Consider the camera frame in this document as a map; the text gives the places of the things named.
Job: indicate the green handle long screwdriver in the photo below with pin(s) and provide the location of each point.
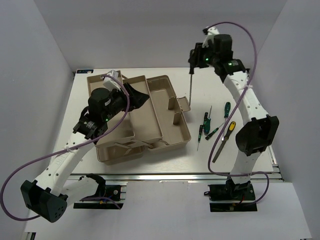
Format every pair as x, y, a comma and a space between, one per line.
227, 108

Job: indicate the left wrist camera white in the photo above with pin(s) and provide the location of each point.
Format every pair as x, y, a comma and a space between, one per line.
109, 80

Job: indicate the blue label sticker left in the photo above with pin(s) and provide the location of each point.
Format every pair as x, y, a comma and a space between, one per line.
84, 71

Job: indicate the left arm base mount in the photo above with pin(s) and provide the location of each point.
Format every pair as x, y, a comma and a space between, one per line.
114, 196

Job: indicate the yellow black handle file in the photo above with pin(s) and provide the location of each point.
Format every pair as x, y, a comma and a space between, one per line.
225, 139

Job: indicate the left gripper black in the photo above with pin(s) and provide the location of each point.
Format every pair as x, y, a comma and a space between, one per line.
137, 99

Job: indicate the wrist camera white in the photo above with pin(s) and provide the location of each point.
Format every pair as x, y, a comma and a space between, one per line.
109, 80
210, 32

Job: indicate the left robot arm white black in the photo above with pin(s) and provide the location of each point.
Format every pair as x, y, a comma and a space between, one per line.
47, 194

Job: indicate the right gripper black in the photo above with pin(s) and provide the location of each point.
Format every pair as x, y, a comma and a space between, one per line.
195, 60

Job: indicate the large green handle screwdriver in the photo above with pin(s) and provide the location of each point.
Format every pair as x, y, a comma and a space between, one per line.
207, 122

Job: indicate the yellow black long screwdriver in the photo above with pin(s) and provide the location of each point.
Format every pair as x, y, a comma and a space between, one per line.
191, 73

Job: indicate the short black green precision screwdriver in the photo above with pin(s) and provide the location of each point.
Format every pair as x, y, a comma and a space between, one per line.
213, 132

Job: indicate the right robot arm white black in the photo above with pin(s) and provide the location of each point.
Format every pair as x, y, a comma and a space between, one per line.
232, 74

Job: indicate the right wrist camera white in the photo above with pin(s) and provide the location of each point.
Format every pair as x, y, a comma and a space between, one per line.
210, 32

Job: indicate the small black green precision screwdriver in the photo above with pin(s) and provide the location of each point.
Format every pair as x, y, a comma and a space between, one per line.
200, 132

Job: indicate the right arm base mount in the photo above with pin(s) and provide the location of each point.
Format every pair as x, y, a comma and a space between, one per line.
223, 201

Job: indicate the aluminium front rail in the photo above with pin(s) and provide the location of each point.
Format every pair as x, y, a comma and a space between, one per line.
177, 177

